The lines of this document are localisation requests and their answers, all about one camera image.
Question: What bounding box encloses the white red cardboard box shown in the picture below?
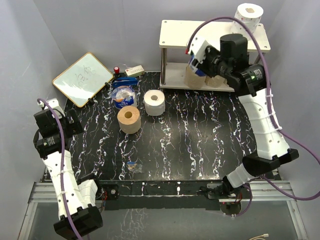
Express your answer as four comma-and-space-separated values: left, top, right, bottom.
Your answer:
124, 65, 145, 78

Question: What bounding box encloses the white two-tier shelf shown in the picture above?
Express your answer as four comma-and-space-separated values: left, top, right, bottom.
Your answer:
159, 20, 271, 92

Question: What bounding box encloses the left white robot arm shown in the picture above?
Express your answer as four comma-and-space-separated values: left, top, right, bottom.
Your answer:
33, 108, 104, 240

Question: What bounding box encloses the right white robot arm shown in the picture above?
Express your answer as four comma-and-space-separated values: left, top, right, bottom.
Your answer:
200, 33, 299, 199

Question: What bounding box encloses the small whiteboard wooden frame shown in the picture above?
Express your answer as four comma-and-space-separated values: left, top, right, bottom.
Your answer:
52, 52, 114, 108

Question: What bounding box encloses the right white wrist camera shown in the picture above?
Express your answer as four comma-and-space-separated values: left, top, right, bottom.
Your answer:
186, 36, 209, 64

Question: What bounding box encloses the white floral paper roll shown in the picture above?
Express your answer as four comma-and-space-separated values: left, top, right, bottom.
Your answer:
230, 3, 264, 35

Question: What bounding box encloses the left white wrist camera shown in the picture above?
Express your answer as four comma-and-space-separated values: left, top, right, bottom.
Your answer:
47, 98, 65, 119

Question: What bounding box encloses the plastic wrapped blue tissue roll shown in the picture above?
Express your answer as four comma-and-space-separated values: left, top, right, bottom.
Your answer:
111, 86, 137, 109

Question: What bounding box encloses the white cable connector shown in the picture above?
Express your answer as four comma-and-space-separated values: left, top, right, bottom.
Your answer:
249, 233, 269, 240

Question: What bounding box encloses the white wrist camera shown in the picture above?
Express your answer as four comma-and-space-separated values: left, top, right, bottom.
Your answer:
47, 98, 65, 119
186, 36, 209, 64

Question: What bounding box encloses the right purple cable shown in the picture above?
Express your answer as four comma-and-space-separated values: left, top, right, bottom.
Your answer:
185, 16, 320, 217

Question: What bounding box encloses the brown paper roll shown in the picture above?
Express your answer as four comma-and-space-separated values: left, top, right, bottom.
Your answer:
117, 105, 141, 134
184, 66, 206, 90
205, 75, 226, 88

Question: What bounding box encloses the blue stapler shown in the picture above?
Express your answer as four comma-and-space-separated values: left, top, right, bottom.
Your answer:
112, 77, 138, 88

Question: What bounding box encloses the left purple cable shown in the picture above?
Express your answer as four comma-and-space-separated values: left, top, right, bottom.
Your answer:
36, 98, 91, 240

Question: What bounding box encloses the crumpled plastic wrapper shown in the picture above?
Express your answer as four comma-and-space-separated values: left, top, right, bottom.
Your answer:
126, 161, 143, 173

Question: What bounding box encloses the aluminium rail frame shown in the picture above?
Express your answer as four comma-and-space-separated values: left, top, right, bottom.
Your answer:
18, 179, 308, 240

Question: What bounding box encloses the purple cable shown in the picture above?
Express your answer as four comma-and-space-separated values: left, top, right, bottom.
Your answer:
185, 16, 320, 217
36, 98, 91, 240

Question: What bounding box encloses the blue paper roll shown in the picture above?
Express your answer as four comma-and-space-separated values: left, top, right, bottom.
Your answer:
188, 55, 206, 77

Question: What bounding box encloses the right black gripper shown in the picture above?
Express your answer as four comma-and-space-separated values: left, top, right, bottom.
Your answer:
192, 45, 232, 80

